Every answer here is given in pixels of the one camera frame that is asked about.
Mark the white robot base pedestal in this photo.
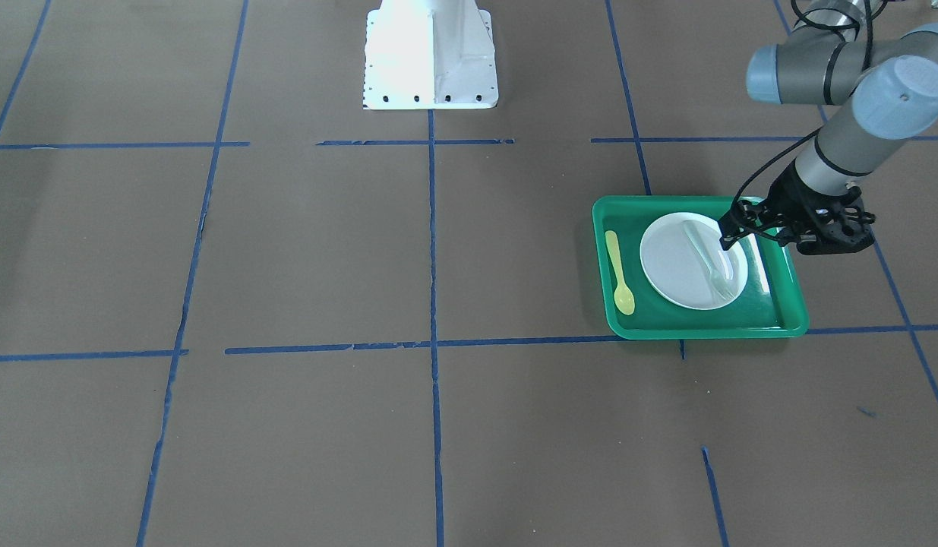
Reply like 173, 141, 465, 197
362, 1, 500, 111

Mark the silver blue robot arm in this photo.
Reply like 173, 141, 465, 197
719, 1, 938, 255

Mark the white round plate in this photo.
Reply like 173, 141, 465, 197
640, 212, 750, 311

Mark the green plastic tray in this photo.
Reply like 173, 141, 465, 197
592, 196, 810, 340

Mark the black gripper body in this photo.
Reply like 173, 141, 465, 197
758, 163, 876, 255

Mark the yellow plastic spoon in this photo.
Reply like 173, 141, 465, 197
605, 231, 636, 316

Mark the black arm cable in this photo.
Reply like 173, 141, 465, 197
731, 0, 876, 221

